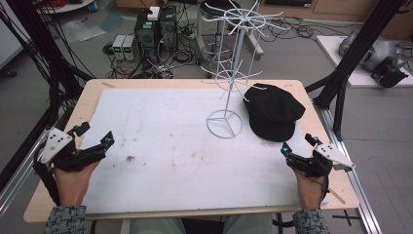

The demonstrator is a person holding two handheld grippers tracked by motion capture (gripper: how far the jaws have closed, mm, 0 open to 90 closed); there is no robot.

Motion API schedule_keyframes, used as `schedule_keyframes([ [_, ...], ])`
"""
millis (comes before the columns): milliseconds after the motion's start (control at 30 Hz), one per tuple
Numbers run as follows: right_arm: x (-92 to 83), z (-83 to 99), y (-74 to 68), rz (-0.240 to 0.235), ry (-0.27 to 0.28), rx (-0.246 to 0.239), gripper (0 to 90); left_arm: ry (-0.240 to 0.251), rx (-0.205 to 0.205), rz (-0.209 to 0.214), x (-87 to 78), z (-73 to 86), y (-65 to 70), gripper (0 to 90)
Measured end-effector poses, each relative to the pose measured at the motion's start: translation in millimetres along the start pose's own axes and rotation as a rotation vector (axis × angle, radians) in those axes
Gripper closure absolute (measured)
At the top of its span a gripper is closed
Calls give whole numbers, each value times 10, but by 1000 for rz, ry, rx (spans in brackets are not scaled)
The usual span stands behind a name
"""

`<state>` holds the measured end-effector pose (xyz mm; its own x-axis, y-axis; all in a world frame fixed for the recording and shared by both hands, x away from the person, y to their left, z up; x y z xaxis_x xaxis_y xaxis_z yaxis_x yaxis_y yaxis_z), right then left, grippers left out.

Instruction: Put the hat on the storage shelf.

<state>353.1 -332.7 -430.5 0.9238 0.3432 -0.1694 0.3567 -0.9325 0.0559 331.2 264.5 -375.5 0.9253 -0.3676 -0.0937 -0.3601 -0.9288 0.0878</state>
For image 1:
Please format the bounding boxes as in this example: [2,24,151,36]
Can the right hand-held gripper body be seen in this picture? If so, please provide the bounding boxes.
[286,141,357,179]

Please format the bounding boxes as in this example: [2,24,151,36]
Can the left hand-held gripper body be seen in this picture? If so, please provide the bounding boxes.
[33,126,108,174]

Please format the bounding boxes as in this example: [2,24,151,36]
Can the black cap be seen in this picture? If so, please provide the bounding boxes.
[242,82,307,143]

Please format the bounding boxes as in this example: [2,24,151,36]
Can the white wire rack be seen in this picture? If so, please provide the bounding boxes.
[199,0,291,140]

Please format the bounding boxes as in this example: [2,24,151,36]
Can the person's right hand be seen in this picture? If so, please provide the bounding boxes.
[292,168,326,211]

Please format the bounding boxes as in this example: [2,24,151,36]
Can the person's left hand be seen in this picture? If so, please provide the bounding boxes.
[53,160,102,208]

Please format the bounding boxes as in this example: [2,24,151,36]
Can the thin wooden stick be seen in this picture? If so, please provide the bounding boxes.
[326,187,347,206]

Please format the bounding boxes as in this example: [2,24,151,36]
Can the white floor board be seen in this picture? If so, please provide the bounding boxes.
[316,34,413,89]

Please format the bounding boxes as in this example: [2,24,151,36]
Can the white table mat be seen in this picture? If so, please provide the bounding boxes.
[79,87,329,215]

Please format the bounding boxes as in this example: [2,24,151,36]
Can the grey power supply unit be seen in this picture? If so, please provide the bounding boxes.
[122,34,139,61]
[111,34,127,61]

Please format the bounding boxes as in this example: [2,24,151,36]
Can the black device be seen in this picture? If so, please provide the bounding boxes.
[370,58,410,89]

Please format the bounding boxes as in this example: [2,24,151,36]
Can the clear plastic sheet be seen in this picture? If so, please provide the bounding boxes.
[60,19,107,44]

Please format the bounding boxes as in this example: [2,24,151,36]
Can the grey rounded device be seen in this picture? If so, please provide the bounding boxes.
[338,29,407,73]

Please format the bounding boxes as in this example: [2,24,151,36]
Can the teal sheet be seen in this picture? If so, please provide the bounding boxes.
[99,10,127,33]

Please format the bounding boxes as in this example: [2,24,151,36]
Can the black computer tower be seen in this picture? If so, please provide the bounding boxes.
[158,5,179,55]
[133,9,161,63]

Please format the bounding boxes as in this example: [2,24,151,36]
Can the white cabinet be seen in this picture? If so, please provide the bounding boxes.
[0,0,24,71]

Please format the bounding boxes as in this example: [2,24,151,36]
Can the white round table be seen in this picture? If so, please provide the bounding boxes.
[34,0,95,15]

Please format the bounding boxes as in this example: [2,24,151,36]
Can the white box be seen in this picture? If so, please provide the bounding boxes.
[146,6,162,21]

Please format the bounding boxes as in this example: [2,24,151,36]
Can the black wrist strap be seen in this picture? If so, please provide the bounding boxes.
[32,145,62,207]
[319,167,331,207]

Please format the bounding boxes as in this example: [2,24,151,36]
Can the aluminium rail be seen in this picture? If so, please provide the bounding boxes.
[0,129,50,218]
[312,98,385,234]

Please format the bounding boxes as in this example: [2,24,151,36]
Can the black hanging cable bundle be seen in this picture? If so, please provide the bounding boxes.
[0,2,95,113]

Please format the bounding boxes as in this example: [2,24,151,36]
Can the tangle of floor cables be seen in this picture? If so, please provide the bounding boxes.
[102,40,200,80]

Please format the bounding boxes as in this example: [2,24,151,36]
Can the black metal frame strut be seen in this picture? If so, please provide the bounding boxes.
[0,0,95,193]
[304,0,408,141]

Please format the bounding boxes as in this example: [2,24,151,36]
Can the black floor cables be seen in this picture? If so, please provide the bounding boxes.
[259,15,350,44]

